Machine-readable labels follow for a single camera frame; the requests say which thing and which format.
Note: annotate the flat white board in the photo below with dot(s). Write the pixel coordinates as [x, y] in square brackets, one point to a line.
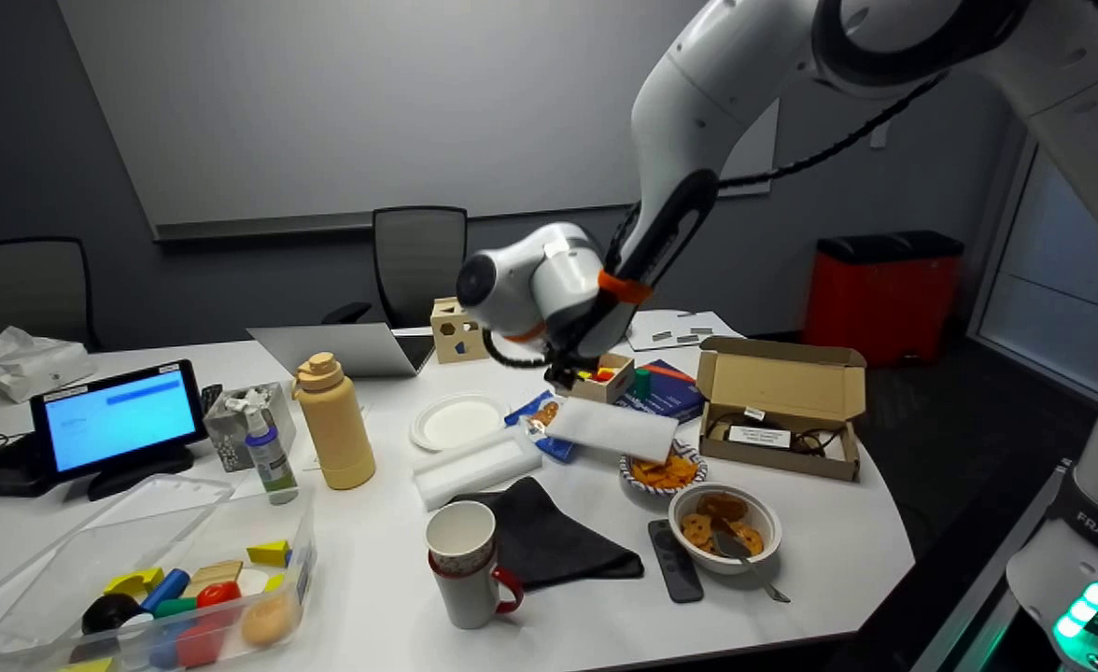
[684, 325]

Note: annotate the tan bottle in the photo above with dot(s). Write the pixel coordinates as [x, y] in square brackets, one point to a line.
[337, 436]

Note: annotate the wooden shape sorter cube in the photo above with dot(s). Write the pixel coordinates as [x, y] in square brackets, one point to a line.
[445, 336]

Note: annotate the black round toy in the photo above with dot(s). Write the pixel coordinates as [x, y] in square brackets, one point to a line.
[108, 613]

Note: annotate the patterned bowl of orange snacks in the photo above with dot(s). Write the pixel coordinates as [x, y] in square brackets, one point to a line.
[661, 477]

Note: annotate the dark grey cloth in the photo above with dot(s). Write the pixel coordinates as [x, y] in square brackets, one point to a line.
[551, 534]

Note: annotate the small spray bottle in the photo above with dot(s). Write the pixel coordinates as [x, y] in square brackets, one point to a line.
[272, 470]

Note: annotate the green cylinder block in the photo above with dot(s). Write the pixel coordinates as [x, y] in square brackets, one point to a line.
[640, 384]

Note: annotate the grey carton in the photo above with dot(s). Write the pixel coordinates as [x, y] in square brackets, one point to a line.
[226, 430]

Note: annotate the clear plastic toy bin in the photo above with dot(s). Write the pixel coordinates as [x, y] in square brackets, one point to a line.
[26, 583]

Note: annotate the blue cylinder toy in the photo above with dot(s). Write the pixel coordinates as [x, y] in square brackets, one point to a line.
[164, 588]

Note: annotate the grey laptop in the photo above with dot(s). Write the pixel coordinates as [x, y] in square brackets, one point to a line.
[325, 354]

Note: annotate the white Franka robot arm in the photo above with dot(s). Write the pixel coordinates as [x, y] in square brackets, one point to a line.
[698, 99]

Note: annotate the white bowl of pretzels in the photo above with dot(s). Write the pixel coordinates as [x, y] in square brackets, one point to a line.
[698, 511]

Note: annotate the tan toy egg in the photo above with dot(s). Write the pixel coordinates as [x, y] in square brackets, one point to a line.
[269, 618]

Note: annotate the white packing foam sheet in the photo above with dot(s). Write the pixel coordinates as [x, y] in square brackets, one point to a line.
[609, 430]

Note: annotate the yellow wedge block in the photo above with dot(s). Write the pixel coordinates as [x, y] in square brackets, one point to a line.
[269, 553]

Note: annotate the tablet with blue screen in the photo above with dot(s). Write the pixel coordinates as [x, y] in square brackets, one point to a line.
[122, 423]

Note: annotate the red toy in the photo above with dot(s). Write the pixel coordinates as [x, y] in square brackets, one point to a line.
[215, 598]

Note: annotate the white foam roll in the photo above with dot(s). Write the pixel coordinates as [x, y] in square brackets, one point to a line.
[475, 472]

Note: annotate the frosted glass door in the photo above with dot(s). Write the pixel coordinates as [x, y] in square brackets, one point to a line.
[1057, 287]

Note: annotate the black remote control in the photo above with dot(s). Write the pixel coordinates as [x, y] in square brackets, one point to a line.
[676, 565]

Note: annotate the wall whiteboard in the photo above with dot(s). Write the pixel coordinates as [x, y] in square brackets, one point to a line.
[387, 99]

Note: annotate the white plate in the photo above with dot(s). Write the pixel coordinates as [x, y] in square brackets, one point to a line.
[457, 427]

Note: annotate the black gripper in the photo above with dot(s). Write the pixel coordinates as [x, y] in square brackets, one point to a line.
[572, 356]

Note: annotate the blue book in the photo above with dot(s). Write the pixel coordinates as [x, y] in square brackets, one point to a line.
[668, 395]

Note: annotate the black power adapter with label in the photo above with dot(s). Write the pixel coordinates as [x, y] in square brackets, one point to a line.
[760, 437]

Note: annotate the grey mesh office chair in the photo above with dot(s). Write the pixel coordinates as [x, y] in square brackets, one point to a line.
[26, 287]
[418, 257]

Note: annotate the metal spoon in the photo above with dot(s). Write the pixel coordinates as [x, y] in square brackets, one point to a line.
[760, 583]

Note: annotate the blue snack bag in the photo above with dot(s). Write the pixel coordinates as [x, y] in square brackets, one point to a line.
[529, 412]

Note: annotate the brown cardboard box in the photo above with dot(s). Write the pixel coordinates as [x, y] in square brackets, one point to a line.
[777, 379]

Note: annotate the red bin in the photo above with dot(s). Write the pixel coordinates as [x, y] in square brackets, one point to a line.
[887, 305]

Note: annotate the white plastic bag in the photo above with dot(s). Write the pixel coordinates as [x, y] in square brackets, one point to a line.
[20, 359]

